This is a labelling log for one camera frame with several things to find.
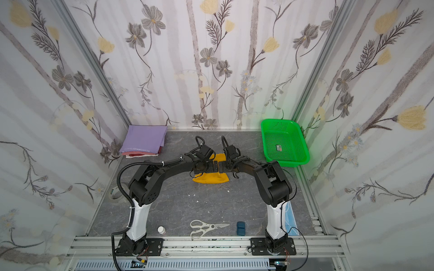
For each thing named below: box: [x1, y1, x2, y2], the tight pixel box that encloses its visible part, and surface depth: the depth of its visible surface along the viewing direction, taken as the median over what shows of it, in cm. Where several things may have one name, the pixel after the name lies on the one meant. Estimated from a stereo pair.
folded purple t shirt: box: [119, 124, 168, 154], surface depth 112 cm
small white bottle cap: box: [157, 225, 166, 235], surface depth 76 cm
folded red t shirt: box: [122, 146, 163, 157], surface depth 106 cm
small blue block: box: [236, 221, 246, 236], surface depth 81 cm
